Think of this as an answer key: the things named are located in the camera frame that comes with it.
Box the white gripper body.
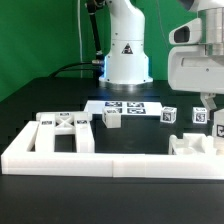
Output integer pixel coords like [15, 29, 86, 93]
[168, 18, 224, 94]

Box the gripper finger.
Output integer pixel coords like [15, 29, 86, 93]
[200, 93, 216, 111]

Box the white chair seat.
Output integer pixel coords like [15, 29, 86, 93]
[168, 133, 217, 155]

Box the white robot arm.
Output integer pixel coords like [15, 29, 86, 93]
[86, 0, 224, 111]

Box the white sheet with markers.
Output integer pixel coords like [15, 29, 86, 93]
[84, 100, 162, 116]

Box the black cable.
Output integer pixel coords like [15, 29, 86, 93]
[49, 60, 105, 78]

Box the white chair back frame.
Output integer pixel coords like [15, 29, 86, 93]
[35, 111, 95, 153]

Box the white cable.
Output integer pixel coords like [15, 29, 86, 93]
[77, 0, 84, 79]

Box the white U-shaped fence frame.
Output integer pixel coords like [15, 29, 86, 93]
[1, 121, 224, 180]

